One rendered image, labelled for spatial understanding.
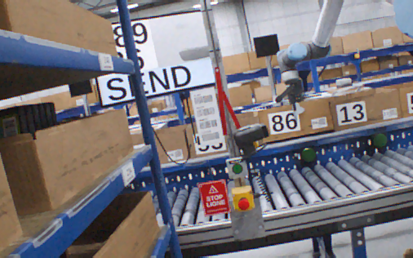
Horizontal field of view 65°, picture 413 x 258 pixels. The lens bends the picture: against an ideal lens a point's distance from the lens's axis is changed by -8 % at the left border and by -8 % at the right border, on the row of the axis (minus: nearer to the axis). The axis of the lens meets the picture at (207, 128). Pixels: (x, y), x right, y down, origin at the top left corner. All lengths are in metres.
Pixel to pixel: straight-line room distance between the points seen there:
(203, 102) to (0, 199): 0.93
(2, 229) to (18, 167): 0.11
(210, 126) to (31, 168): 0.85
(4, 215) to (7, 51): 0.16
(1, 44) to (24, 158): 0.16
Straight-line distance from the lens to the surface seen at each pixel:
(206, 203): 1.28
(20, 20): 0.49
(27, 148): 0.46
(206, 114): 1.22
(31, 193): 0.47
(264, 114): 1.84
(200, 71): 1.32
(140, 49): 1.30
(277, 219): 1.33
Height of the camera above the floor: 1.25
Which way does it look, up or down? 7 degrees down
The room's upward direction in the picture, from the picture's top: 11 degrees counter-clockwise
